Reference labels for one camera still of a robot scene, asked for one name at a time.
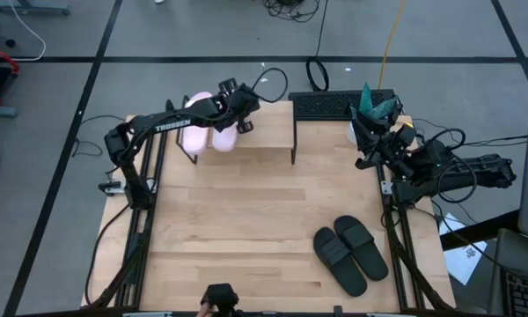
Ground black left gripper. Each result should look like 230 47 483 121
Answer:
210 77 261 136

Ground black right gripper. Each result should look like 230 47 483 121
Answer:
350 117 423 180

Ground pink slide sandal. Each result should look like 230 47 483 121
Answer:
210 122 238 153
180 91 215 156

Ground black slide sandal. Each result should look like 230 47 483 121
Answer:
312 226 369 298
333 214 390 282

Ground green plant in white pot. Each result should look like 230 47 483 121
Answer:
345 81 400 145

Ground black keyboard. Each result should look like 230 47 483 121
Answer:
288 89 397 121

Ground white paper sheet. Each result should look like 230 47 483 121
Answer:
438 212 488 286

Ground black handheld device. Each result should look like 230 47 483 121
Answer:
201 283 240 316

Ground grey laptop with keyboard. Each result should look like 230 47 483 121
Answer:
487 227 528 317

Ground grey stand foot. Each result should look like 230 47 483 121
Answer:
0 0 70 17

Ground wooden shelf with black frame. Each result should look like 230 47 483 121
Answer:
165 99 298 166

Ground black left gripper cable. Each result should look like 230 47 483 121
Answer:
250 67 290 105

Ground coiled black floor cable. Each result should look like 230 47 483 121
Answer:
305 0 331 92

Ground yellow floor cable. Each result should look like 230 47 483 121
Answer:
377 0 408 89

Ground tangled black cable bundle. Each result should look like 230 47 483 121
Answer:
261 0 321 23

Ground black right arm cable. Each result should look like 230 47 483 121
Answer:
415 127 480 204

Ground black aluminium frame rail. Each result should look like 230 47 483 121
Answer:
371 114 454 312
87 100 177 309

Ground thin black floor cable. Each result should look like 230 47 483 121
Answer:
71 114 127 159

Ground black left base cable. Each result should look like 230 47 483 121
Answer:
84 204 131 307

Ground white floor cable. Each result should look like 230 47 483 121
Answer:
6 0 48 62

